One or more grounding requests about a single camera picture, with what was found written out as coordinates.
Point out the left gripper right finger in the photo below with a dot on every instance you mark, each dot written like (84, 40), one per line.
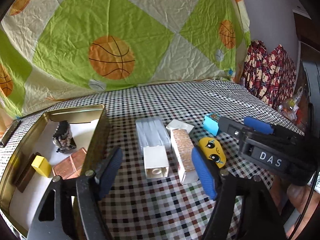
(221, 189)

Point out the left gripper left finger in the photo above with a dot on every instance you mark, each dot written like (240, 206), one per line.
(92, 188)

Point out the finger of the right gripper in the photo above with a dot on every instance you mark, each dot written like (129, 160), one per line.
(258, 125)

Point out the yellow crying face toy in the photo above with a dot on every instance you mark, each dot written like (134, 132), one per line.
(213, 151)

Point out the yellow cube block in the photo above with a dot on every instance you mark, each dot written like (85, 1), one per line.
(41, 166)

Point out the brown speckled rectangular box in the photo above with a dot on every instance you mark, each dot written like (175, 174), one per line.
(182, 147)

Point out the black patterned hair clip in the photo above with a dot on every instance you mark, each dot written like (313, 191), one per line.
(63, 138)

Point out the person right hand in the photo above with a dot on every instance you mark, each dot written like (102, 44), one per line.
(298, 196)

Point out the copper flat tin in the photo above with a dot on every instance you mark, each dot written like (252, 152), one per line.
(71, 166)

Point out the clear plastic bag toy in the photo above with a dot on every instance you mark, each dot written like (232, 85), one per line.
(289, 107)

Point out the red patterned cloth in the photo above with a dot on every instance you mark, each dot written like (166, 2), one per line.
(269, 76)

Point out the gold metal tin box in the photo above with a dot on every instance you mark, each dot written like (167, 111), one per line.
(90, 129)

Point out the blue bear cube block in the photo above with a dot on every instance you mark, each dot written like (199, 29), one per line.
(211, 123)

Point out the checkered tablecloth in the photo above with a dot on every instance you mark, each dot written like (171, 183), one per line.
(138, 208)

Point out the dark brown bar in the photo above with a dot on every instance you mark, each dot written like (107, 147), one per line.
(26, 174)

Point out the white small box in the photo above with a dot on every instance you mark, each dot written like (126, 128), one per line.
(177, 124)

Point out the clear plastic case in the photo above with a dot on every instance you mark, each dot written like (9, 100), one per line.
(151, 132)

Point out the black smartphone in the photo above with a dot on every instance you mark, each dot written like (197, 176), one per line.
(9, 132)

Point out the basketball pattern bed sheet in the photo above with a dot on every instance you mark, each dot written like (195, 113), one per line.
(57, 50)

